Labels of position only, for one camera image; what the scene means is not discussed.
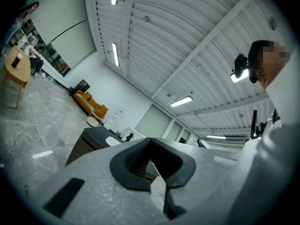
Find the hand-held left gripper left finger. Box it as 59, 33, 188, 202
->
30, 137, 165, 225

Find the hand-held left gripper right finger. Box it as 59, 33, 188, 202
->
151, 137, 239, 225

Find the white sink basin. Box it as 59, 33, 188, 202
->
105, 136, 122, 147

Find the black sink counter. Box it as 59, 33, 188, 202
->
65, 125, 160, 185

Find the white round chair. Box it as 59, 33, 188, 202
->
85, 108, 104, 128

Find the orange sofa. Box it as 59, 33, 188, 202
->
73, 90, 109, 121

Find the black box cabinet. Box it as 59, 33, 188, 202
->
68, 79, 91, 96

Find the person's white shirt torso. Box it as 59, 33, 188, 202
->
264, 55, 300, 126

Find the person's head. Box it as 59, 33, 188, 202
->
247, 40, 291, 90

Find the round wooden table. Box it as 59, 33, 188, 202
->
1, 45, 31, 109

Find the white roller blind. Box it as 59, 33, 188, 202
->
30, 0, 97, 70

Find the white floor cable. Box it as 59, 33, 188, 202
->
0, 115, 51, 157

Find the black head camera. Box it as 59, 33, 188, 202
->
231, 53, 249, 79

